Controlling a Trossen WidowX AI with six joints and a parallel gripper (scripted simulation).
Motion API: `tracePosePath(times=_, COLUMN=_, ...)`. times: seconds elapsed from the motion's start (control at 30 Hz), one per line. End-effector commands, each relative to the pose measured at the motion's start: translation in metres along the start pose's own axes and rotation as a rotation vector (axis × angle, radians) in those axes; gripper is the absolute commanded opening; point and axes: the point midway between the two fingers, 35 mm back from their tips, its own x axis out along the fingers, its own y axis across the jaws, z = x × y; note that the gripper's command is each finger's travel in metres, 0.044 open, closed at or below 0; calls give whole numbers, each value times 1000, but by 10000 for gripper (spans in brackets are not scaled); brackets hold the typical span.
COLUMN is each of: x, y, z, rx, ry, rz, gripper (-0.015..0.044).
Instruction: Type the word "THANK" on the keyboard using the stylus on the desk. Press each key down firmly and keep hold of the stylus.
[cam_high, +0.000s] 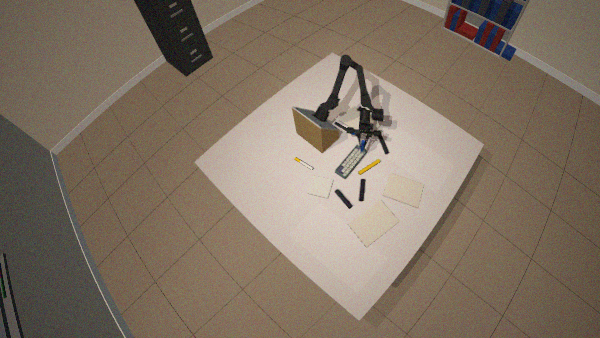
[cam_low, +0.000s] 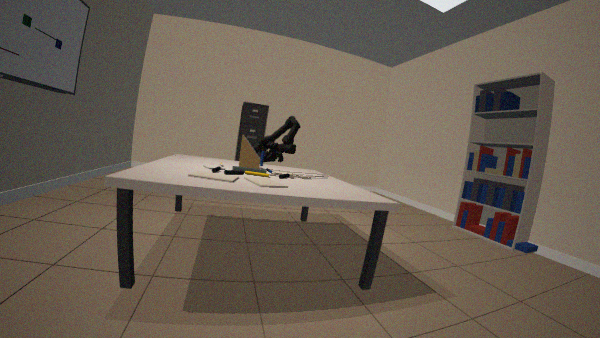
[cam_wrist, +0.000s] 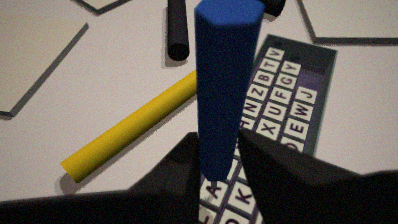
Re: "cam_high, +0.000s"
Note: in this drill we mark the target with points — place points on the dark grey keyboard with keys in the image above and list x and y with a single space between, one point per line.
350 162

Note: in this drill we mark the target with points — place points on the beige sheet of paper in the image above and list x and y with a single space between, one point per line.
373 223
352 119

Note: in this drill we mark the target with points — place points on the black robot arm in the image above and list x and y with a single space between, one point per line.
333 101

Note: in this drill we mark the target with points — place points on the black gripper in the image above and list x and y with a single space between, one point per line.
351 130

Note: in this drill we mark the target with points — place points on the black cylinder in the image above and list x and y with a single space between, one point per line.
383 144
361 193
344 199

